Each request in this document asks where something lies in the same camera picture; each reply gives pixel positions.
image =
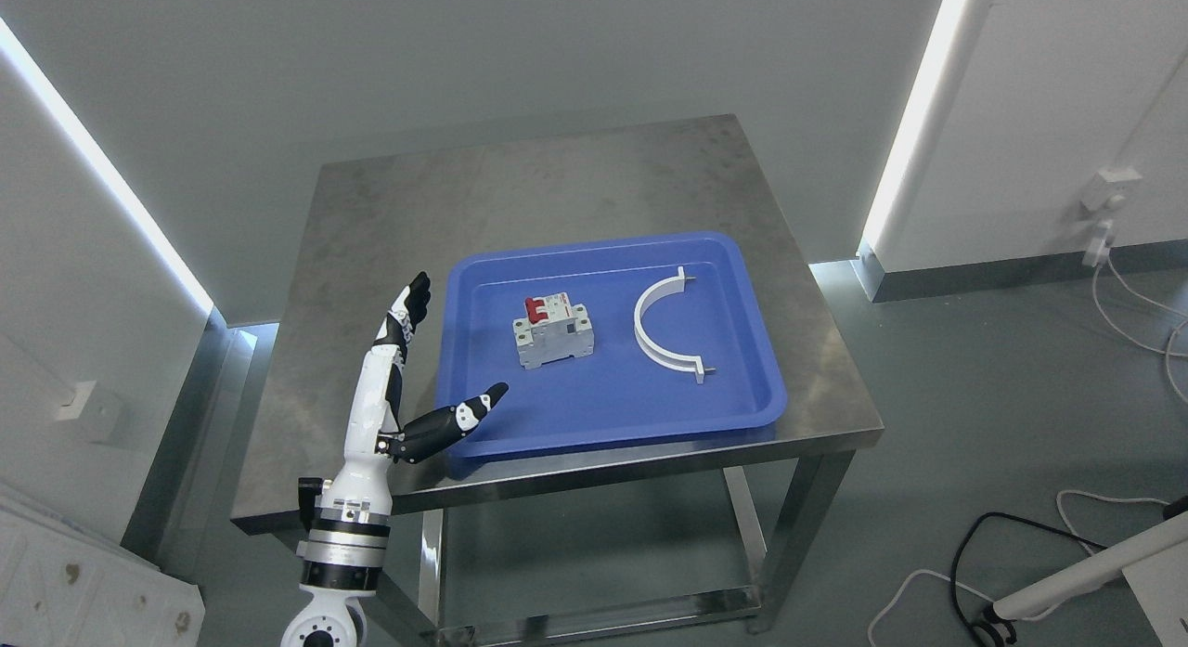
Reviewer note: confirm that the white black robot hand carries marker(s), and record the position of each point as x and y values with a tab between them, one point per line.
374	440

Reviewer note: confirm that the grey circuit breaker red switch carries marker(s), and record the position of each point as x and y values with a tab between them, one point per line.
554	328

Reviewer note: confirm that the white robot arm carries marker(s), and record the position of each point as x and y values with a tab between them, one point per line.
342	558

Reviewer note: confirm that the blue plastic tray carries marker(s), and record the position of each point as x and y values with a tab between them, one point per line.
615	397

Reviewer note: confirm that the white panel bottom left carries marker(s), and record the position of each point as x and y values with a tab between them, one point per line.
64	585

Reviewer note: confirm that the white stand leg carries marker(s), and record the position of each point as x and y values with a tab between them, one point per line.
1153	562

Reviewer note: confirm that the white wall box left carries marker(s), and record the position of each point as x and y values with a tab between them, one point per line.
94	412

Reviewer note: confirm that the white half-ring pipe clamp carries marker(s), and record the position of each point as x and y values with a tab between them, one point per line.
670	328

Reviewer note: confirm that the white wall socket with plug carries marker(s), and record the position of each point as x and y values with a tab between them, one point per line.
1107	193

